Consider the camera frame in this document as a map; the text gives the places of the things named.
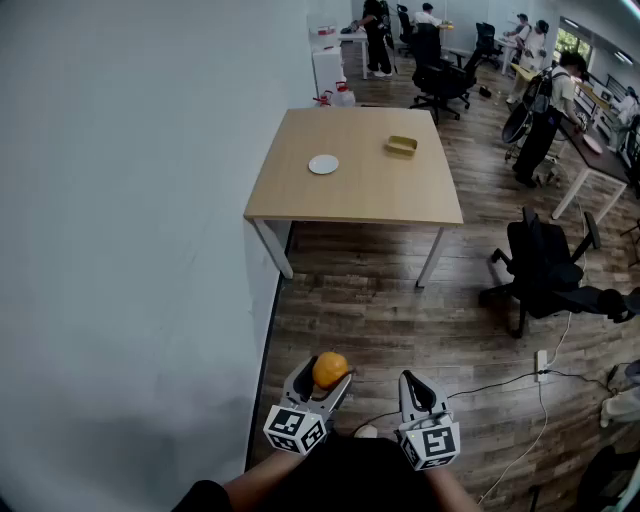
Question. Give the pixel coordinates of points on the person's white shoe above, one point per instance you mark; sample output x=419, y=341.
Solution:
x=366, y=431

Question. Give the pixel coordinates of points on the person's left forearm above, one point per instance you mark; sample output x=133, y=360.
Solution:
x=260, y=475

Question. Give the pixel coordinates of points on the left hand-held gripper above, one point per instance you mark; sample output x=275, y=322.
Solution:
x=295, y=427

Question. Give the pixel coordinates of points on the yellow rectangular container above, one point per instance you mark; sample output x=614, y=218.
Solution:
x=400, y=149

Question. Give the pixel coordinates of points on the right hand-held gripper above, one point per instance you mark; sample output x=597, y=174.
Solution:
x=435, y=442

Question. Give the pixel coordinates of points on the white power strip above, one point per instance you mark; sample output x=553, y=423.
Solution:
x=541, y=365

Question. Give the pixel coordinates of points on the white cabinet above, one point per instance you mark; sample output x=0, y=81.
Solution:
x=327, y=60

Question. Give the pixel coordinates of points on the red and white box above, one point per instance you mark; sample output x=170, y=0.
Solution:
x=327, y=29

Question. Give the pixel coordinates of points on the white round plate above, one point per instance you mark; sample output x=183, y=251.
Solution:
x=323, y=164

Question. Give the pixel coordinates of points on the person's black clothing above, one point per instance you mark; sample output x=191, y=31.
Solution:
x=350, y=475

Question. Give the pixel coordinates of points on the dark table with white legs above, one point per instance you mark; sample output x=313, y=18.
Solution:
x=600, y=160

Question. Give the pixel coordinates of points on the black office chair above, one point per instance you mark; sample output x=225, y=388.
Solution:
x=487, y=45
x=405, y=27
x=545, y=270
x=585, y=300
x=440, y=75

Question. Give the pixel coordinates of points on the person's right forearm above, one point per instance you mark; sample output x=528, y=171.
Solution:
x=450, y=490

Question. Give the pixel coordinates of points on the wooden table with white legs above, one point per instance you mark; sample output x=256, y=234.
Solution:
x=360, y=190

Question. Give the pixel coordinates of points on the small white table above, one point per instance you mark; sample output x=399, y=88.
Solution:
x=352, y=36

